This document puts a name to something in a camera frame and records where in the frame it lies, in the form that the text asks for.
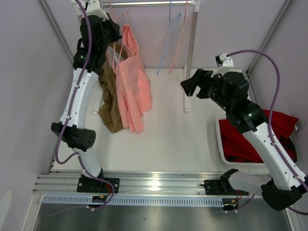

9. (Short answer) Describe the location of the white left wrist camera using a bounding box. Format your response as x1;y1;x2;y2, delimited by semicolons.
84;0;109;21

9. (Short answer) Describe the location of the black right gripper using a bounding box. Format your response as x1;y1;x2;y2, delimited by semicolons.
181;69;233;112

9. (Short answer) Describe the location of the white perforated basket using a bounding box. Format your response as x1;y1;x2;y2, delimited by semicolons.
215;103;300;166

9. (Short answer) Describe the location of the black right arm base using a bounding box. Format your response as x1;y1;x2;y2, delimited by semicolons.
199;168;250;214

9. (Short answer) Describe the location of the red garment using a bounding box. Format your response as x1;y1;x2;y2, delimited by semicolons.
218;108;299;164

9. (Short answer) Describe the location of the blue wire hanger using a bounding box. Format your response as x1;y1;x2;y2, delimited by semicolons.
156;0;181;75

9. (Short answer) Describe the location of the white garment rack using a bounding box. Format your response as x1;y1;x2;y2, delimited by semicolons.
71;0;202;115

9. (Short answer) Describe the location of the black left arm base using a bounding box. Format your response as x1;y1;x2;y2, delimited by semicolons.
77;170;120;193

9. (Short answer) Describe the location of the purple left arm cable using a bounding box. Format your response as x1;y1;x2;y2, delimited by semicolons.
54;0;116;211

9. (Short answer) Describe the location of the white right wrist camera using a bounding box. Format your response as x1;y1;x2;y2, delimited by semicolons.
211;53;234;78

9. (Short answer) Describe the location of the pink wire hanger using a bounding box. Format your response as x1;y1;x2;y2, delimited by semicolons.
107;0;132;74
169;0;200;74

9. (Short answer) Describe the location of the aluminium mounting rail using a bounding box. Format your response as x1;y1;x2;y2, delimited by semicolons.
32;169;272;199

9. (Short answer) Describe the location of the pink skirt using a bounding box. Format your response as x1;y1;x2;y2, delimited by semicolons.
115;24;153;132

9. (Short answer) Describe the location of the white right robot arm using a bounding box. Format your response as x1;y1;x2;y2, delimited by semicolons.
180;69;308;211

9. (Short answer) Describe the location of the white slotted cable duct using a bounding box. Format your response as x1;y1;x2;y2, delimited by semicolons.
42;194;224;207

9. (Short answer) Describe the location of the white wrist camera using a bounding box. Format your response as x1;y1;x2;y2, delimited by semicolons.
84;0;109;21
211;53;234;78

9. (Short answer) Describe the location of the pink hanger holding tan skirt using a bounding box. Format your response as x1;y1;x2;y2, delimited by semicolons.
106;47;120;72

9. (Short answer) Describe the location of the tan brown skirt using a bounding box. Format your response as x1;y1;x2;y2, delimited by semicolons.
98;43;126;133

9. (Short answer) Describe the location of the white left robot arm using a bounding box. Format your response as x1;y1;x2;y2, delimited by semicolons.
51;15;121;193

